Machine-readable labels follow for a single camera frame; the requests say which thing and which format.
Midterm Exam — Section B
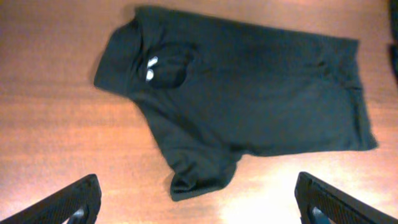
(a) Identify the black t-shirt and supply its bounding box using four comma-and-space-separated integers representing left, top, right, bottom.
93, 6, 377, 202

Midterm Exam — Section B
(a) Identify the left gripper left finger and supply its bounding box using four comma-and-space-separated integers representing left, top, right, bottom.
1, 174, 101, 224

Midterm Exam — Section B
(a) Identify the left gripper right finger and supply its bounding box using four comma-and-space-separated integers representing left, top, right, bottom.
294, 172, 397, 224

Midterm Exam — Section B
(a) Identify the black clothes pile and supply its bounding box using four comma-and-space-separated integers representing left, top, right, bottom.
388, 0, 397, 80

